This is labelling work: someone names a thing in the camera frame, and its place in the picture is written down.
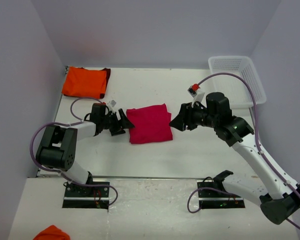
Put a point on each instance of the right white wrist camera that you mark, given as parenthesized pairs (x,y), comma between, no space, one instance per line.
(196,92)

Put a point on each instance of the folded orange t shirt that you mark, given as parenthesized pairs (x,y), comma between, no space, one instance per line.
(81,82)

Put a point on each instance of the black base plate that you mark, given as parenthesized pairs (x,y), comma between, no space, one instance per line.
(209,199)
(81,197)

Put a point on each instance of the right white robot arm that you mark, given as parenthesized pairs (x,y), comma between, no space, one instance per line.
(279,194)

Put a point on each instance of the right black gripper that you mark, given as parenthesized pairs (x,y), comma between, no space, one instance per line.
(185,117)

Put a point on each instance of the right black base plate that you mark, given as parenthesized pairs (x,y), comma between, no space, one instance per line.
(209,199)

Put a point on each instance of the pink t shirt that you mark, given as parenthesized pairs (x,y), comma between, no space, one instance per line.
(151,124)

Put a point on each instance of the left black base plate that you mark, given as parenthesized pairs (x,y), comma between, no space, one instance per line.
(81,197)

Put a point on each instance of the white plastic basket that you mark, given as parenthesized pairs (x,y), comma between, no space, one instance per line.
(237,93)

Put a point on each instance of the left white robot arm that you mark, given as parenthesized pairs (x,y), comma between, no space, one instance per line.
(57,148)

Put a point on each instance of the orange cloth at bottom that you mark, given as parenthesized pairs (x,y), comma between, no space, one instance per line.
(52,233)

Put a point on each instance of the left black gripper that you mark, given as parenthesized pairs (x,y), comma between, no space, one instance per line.
(119,126)

